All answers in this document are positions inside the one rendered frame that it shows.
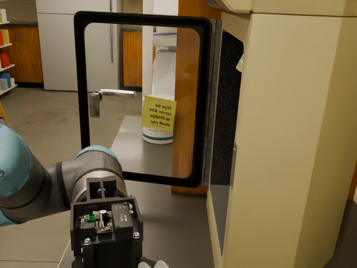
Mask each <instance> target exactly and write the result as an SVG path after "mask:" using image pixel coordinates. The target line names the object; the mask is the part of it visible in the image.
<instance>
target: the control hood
mask: <svg viewBox="0 0 357 268"><path fill-rule="evenodd" d="M214 1H215V2H216V3H217V4H218V5H216V4H209V3H207V4H208V5H209V6H211V7H215V8H218V9H222V10H226V11H230V12H235V13H250V11H252V9H253V0H214Z"/></svg>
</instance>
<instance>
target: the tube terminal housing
mask: <svg viewBox="0 0 357 268"><path fill-rule="evenodd" d="M221 20H222V32H221V39H220V49H221V42H222V33H223V32H228V33H230V34H231V35H233V36H234V37H235V38H237V39H238V40H240V41H241V42H243V46H244V56H243V66H242V76H241V86H240V96H239V106H238V112H237V122H236V132H235V141H236V144H237V151H236V161H235V170H234V180H233V189H232V188H231V184H230V187H229V197H228V207H227V217H226V227H225V237H224V247H223V255H222V257H221V253H220V247H219V241H218V234H217V228H216V222H215V216H214V209H213V203H212V199H211V193H210V175H209V188H208V189H207V201H206V207H207V214H208V222H209V230H210V237H211V245H212V253H213V257H214V265H215V268H323V267H324V266H325V265H326V263H327V262H328V261H329V260H330V259H331V258H332V257H333V255H334V251H335V246H336V242H337V238H338V234H339V230H340V227H341V222H342V218H343V214H344V210H345V205H346V201H347V197H348V194H349V189H350V185H351V181H352V177H353V173H354V169H355V164H356V160H357V0H253V9H252V11H250V13H235V12H230V11H226V10H222V16H221ZM219 62H220V52H219ZM218 75H219V65H218ZM217 87H218V78H217ZM216 100H217V91H216ZM215 113H216V104H215ZM214 125H215V116H214ZM213 138H214V129H213V137H212V149H211V158H212V151H213ZM210 171H211V162H210Z"/></svg>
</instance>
